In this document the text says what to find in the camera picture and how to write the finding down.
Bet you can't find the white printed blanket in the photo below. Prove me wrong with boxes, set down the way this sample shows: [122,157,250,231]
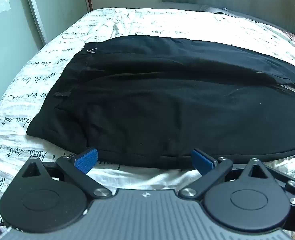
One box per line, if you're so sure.
[0,8,295,227]

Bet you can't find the pale green sliding wardrobe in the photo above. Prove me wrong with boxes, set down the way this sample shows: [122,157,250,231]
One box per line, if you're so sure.
[0,0,92,120]

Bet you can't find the grey pillow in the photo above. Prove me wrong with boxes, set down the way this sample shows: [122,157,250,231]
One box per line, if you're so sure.
[198,4,238,15]

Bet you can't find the black pants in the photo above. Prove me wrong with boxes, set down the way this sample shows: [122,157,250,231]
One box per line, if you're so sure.
[27,35,295,170]

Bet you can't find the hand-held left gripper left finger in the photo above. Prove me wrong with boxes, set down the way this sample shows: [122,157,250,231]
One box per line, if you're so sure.
[20,148,112,202]

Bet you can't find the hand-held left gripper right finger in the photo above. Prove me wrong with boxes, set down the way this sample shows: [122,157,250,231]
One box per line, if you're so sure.
[179,149,273,200]

